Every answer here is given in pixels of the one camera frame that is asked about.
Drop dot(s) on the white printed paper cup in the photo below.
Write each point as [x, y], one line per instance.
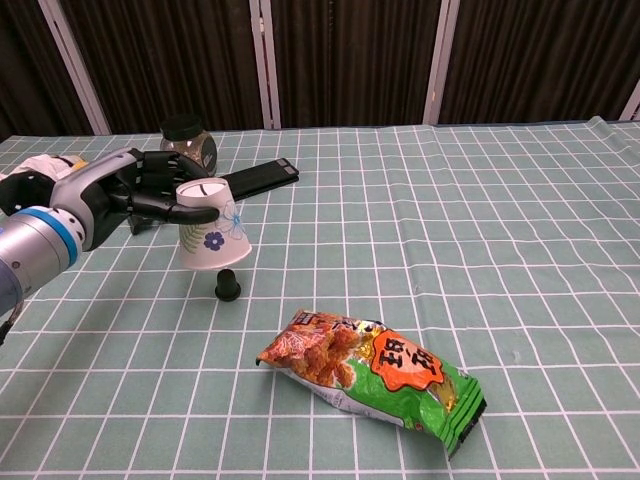
[212, 225]

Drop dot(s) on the black white plush penguin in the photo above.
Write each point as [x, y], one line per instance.
[30, 177]

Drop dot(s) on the green checkered tablecloth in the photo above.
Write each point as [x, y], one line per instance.
[400, 260]

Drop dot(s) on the small black plastic cap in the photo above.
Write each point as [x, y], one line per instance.
[227, 286]

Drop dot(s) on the glass jar with black lid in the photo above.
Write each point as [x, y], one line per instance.
[197, 142]

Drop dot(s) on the white partition frame post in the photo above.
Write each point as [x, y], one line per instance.
[75, 65]
[440, 60]
[631, 102]
[264, 60]

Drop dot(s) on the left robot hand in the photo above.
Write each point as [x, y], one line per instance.
[120, 192]

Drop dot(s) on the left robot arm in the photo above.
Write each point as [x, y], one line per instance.
[32, 245]

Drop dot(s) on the green orange snack bag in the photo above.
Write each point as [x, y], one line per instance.
[380, 375]

